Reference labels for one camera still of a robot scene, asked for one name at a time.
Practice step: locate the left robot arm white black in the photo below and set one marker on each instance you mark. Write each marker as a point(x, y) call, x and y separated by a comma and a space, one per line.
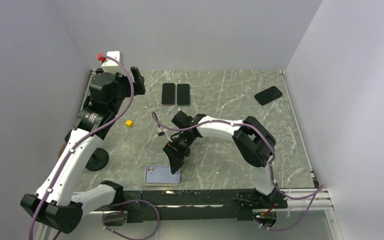
point(54, 203)

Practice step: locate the black phone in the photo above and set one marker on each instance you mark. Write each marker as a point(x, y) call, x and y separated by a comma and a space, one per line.
point(168, 95)
point(268, 95)

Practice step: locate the wooden mallet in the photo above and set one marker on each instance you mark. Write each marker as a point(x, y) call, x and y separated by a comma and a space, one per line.
point(62, 149)

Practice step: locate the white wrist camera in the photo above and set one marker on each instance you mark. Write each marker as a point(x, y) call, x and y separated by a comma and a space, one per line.
point(163, 133)
point(110, 66)

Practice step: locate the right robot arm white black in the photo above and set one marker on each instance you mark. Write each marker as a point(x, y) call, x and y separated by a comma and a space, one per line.
point(255, 144)

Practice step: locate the black base frame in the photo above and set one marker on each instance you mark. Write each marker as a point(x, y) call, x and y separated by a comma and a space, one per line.
point(138, 212)

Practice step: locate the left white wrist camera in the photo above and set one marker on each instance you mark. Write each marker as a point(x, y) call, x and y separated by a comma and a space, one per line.
point(110, 66)

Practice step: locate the white phone case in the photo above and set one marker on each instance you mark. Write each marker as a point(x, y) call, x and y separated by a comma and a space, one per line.
point(163, 184)

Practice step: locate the small yellow cube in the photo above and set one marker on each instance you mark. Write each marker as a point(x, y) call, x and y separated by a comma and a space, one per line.
point(129, 123)

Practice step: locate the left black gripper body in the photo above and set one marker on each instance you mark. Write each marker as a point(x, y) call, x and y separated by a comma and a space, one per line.
point(123, 85)

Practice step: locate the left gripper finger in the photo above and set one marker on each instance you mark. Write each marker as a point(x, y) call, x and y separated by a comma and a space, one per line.
point(135, 73)
point(139, 86)

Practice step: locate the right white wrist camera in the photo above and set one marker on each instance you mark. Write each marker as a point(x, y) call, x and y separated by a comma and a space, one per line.
point(163, 133)

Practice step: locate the black round stand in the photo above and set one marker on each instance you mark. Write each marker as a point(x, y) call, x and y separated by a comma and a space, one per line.
point(98, 160)

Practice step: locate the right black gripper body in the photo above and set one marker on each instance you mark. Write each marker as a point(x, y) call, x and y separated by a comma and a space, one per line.
point(183, 142)

